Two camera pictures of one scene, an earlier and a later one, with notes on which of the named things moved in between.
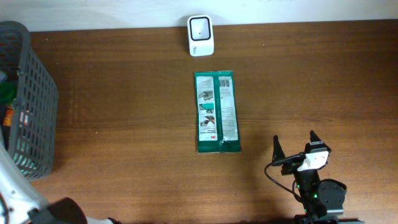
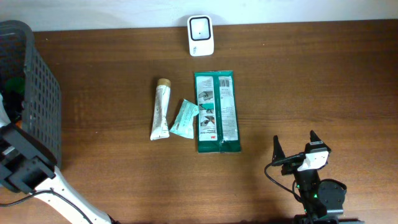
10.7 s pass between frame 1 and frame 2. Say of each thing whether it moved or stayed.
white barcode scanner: stayed
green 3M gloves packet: stayed
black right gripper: stayed
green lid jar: moved
